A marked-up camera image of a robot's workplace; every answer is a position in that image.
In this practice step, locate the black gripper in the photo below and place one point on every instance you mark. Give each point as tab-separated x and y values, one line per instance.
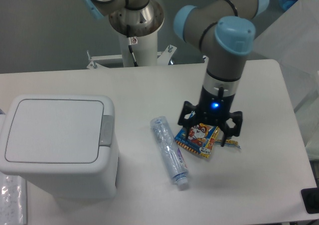
212	109

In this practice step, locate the white push-button trash can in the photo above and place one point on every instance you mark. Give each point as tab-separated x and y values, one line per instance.
63	144

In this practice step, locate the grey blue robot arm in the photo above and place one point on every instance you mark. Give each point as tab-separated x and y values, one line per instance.
222	31

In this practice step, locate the blue cartoon snack bag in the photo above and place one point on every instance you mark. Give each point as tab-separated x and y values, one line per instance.
199	140

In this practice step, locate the torn yellow blue wrapper strip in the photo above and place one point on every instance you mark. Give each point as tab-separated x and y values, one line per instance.
228	143

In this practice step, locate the crushed clear plastic bottle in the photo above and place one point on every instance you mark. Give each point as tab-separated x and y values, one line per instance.
170	152

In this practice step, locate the translucent white plastic box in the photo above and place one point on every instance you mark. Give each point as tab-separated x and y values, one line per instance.
293	41

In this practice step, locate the black device at table edge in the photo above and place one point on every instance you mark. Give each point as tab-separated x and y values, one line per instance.
310	198

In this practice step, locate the clear plastic sheet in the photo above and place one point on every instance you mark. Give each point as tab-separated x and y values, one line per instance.
13	200

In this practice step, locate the white pedestal base frame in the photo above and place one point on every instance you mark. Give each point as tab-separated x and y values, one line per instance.
165	57

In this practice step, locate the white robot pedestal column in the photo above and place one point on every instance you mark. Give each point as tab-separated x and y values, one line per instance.
144	48

